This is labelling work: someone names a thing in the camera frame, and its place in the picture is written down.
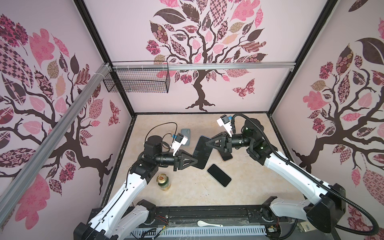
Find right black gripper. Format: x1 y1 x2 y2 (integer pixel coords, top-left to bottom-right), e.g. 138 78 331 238
206 132 253 155

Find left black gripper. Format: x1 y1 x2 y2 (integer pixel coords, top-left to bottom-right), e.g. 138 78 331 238
155 149 198 172

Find light blue phone case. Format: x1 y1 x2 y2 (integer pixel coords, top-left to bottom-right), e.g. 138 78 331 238
181 129 191 147

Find black smartphone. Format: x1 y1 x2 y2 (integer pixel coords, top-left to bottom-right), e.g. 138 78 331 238
193 136 213 170

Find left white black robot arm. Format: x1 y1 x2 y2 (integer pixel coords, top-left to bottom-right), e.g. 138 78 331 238
73 134 198 240

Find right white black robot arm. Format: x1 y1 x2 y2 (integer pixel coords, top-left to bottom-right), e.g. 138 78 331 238
206 115 346 233

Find phone with pink case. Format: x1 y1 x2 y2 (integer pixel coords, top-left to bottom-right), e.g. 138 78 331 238
219 151 233 162

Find phone with white case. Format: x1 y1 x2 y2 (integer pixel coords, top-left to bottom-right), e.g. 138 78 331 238
207 164 232 188

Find green gold drink can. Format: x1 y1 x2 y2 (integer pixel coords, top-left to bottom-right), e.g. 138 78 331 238
157 174 171 191

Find white plastic spoon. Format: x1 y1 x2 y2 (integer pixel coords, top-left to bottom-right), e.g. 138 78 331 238
197 220 224 228

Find beige box under bench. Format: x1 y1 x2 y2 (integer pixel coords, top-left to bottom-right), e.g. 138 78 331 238
297 221 317 233

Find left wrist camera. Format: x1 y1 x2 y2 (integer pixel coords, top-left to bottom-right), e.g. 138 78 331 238
171 134 183 156

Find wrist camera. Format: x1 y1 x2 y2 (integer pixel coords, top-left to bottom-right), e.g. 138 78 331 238
217 115 233 137
171 134 183 156

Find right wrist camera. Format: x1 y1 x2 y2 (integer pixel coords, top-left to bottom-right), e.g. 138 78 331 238
217 115 233 137

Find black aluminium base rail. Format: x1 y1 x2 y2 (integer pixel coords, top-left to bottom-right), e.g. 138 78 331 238
89 204 301 224

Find black wire basket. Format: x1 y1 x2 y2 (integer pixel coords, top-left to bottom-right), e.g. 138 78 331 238
103 60 171 94

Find white slotted cable duct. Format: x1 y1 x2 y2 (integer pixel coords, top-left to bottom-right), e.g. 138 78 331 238
128 226 267 240

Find back aluminium wall rail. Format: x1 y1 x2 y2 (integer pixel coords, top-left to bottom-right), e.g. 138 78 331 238
113 62 296 71

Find aluminium wall rail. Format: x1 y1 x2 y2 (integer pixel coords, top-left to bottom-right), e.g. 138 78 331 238
113 62 296 71
0 63 112 226

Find left aluminium wall rail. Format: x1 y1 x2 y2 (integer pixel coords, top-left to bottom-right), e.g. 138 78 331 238
0 63 112 226

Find black corrugated cable conduit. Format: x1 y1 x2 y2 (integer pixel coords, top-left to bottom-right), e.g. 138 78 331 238
230 113 380 236

